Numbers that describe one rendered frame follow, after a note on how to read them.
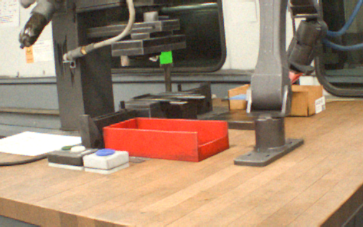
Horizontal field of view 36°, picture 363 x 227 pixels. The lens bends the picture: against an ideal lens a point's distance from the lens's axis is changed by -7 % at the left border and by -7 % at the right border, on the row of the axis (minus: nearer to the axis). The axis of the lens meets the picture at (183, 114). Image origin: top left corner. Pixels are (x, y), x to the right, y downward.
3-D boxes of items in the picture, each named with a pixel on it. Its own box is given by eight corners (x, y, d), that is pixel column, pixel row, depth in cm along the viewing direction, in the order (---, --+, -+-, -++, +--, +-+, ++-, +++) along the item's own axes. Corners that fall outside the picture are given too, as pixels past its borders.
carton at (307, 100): (308, 120, 153) (307, 91, 151) (229, 118, 167) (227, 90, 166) (325, 111, 163) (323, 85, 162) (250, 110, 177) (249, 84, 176)
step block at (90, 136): (91, 154, 130) (87, 116, 128) (82, 154, 132) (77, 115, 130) (110, 148, 135) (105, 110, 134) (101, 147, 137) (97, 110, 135)
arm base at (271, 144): (229, 123, 110) (261, 125, 106) (275, 105, 126) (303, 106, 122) (231, 164, 111) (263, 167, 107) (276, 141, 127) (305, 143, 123)
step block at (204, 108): (201, 114, 171) (198, 83, 170) (192, 114, 173) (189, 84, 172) (212, 110, 176) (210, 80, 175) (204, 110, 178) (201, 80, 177)
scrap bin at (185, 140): (199, 162, 116) (196, 132, 115) (105, 154, 130) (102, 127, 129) (229, 148, 125) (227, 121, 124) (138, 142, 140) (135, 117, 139)
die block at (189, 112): (152, 139, 142) (149, 108, 141) (121, 136, 148) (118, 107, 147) (197, 123, 158) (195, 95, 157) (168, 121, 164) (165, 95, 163)
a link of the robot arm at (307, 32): (297, 38, 149) (307, 15, 146) (316, 48, 147) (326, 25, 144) (289, 40, 143) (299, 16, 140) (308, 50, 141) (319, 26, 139)
